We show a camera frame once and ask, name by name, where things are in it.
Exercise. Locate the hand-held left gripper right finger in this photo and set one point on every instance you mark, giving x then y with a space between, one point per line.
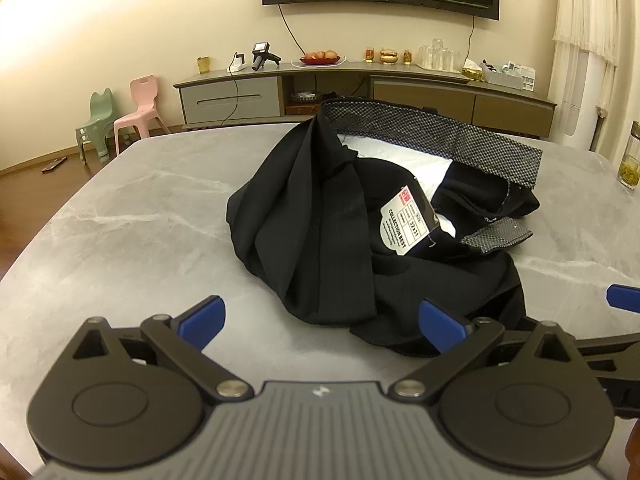
440 325

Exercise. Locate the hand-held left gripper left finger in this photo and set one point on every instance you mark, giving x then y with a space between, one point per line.
205 322

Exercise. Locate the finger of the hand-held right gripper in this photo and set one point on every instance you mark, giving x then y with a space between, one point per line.
624 296
612 352

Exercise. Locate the black pants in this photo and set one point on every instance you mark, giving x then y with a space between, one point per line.
310 210

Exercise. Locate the glass tea bottle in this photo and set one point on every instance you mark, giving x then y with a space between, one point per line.
631 160

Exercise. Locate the white standing air conditioner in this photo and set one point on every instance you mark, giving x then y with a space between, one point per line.
585 110

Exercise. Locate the dark flat floor object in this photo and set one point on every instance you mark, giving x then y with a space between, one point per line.
54 165

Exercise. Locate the long grey tv cabinet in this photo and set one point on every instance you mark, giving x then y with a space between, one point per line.
500 105

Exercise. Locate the green plastic child chair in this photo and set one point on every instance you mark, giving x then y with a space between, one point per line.
100 110

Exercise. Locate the pink plastic child chair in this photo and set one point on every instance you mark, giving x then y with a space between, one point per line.
145 92

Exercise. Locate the round basket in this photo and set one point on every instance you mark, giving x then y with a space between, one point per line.
305 97

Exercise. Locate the grey organizer box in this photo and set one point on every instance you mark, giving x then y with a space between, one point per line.
505 79

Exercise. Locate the gold tissue box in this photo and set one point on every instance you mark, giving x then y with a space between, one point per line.
471 71

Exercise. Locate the yellow cup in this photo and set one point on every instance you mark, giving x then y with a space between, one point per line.
203 66

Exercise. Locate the white charger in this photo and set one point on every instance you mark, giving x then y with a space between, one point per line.
239 65

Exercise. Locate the set of clear glass cups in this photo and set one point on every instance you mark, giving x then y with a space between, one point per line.
440 57

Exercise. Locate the amber glass candle holder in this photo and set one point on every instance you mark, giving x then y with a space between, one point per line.
370 55
408 57

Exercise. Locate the gold incense burner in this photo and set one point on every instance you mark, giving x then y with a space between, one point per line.
389 56

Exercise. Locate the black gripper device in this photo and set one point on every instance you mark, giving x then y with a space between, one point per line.
261 52

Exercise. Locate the red fruit plate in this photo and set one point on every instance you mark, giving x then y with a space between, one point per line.
320 61

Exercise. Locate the white curtain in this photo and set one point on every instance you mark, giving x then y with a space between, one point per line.
585 5

